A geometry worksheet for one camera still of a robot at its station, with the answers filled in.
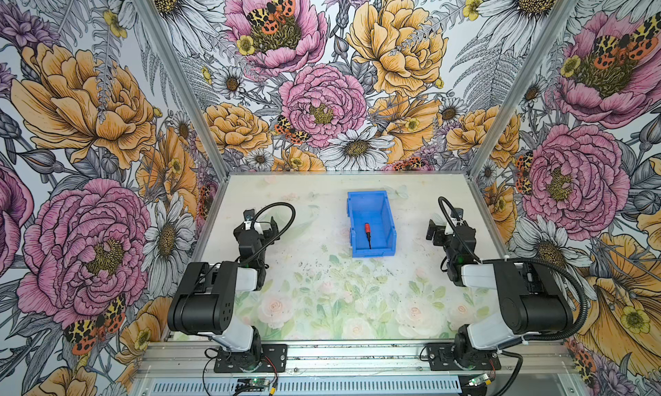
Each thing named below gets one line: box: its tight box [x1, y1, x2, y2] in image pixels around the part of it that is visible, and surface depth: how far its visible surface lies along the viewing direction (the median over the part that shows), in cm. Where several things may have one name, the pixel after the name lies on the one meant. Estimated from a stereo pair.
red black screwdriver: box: [364, 222, 372, 250], surface depth 104 cm
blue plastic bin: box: [346, 190, 397, 258], surface depth 104 cm
